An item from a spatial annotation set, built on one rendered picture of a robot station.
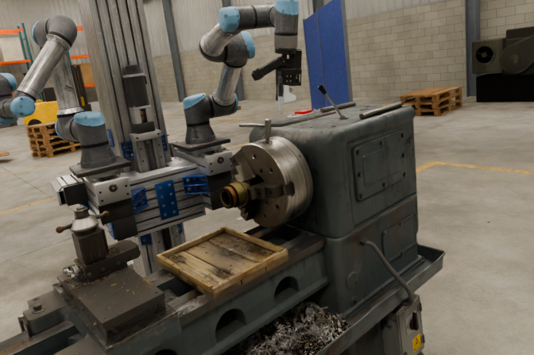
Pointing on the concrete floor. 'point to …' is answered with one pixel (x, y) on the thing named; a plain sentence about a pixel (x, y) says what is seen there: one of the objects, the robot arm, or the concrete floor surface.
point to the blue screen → (328, 54)
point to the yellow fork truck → (50, 108)
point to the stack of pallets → (44, 146)
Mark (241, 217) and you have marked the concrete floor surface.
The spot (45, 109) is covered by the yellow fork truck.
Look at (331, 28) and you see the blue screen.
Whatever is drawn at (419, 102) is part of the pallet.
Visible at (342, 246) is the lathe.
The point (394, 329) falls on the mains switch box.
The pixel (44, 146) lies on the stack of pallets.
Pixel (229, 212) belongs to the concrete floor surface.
